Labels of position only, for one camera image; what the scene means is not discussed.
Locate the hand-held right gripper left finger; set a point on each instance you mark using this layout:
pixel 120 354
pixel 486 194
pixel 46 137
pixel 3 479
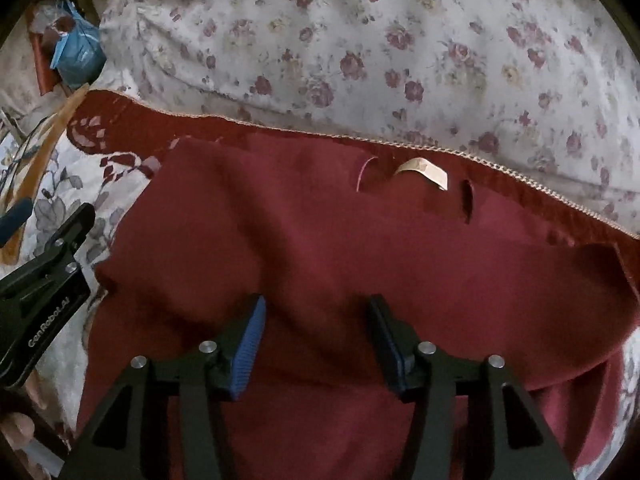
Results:
pixel 249 347

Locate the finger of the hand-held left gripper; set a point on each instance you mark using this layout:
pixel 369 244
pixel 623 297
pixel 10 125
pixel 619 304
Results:
pixel 65 242
pixel 15 221

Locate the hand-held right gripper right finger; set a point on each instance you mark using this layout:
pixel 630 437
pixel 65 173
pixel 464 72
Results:
pixel 387 345

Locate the dark red garment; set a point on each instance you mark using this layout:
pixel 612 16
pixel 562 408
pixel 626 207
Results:
pixel 320 260

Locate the person's left hand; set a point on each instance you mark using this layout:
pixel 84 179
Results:
pixel 17 429

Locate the red-bordered floral blanket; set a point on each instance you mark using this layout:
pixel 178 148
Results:
pixel 50 200

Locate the red flat object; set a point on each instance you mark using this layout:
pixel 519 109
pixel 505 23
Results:
pixel 42 55

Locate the blue plastic bag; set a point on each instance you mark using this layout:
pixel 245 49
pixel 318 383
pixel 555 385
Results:
pixel 80 52

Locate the floral white pillow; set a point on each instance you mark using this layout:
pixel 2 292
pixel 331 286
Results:
pixel 350 35

